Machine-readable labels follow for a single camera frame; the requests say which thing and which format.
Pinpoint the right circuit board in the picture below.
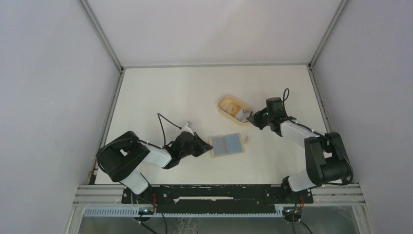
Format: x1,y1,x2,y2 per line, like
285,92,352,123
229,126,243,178
283,208,303,216

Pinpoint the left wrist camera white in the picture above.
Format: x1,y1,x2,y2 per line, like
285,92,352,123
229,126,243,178
181,121,194,134

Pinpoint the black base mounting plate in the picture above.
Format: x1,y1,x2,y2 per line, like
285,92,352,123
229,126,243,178
121,184,314,212

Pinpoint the beige leather card holder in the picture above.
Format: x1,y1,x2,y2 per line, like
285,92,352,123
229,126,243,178
208,132,249,158

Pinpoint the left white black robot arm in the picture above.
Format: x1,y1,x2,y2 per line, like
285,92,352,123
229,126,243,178
95,131,213,203

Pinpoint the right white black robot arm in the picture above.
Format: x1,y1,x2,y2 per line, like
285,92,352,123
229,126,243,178
246,97,354,203

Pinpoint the aluminium front frame rail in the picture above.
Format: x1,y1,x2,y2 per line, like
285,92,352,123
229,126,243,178
73,184,366,206

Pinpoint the left green circuit board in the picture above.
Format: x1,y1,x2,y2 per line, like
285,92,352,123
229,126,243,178
138,208,155,216

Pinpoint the beige oval plastic tray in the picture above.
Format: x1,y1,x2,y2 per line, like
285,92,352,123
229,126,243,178
218,96,252,126

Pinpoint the white slotted cable duct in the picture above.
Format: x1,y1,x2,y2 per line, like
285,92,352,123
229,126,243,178
84,207,284,217

